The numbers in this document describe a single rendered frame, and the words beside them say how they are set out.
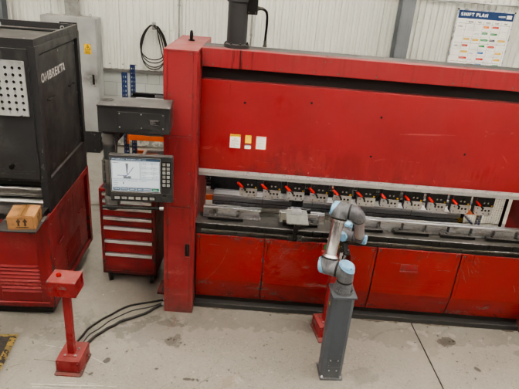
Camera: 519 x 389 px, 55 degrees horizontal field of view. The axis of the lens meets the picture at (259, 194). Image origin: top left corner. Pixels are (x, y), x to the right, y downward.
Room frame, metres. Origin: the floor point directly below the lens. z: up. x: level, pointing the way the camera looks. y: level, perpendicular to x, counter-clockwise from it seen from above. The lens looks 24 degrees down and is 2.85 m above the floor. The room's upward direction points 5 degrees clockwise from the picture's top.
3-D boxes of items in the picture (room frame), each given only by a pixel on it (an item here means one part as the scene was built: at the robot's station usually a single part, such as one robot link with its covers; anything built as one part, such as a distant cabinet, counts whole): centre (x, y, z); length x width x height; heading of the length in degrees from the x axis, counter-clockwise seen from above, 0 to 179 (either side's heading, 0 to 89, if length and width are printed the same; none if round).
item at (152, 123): (3.44, 0.92, 1.53); 0.51 x 0.25 x 0.85; 96
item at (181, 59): (4.07, 0.65, 1.15); 0.85 x 0.25 x 2.30; 0
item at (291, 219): (3.76, -0.33, 1.00); 0.26 x 0.18 x 0.01; 0
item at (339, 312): (3.06, -0.66, 0.39); 0.18 x 0.18 x 0.77; 4
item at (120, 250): (4.24, 1.18, 0.50); 0.50 x 0.50 x 1.00; 0
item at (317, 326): (3.54, -0.67, 0.06); 0.25 x 0.20 x 0.12; 14
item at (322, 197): (3.91, -0.50, 1.18); 0.15 x 0.09 x 0.17; 90
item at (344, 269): (3.07, -0.66, 0.94); 0.13 x 0.12 x 0.14; 68
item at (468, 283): (3.87, -0.98, 0.41); 3.00 x 0.21 x 0.83; 90
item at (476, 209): (3.92, -1.90, 1.18); 0.15 x 0.09 x 0.17; 90
